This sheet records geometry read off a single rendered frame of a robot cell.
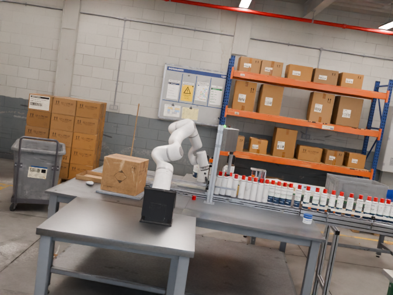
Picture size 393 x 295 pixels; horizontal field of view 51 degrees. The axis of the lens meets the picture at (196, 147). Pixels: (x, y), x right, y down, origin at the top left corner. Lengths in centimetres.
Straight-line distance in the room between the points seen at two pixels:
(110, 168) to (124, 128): 472
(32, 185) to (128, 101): 321
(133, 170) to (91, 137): 345
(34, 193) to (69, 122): 166
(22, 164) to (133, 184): 233
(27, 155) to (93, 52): 340
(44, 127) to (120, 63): 210
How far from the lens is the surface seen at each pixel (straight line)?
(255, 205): 362
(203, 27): 801
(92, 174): 399
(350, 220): 377
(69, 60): 826
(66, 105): 672
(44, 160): 534
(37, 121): 684
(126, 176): 331
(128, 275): 347
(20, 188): 546
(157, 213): 273
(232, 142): 348
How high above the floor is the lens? 167
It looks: 6 degrees down
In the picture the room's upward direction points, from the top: 9 degrees clockwise
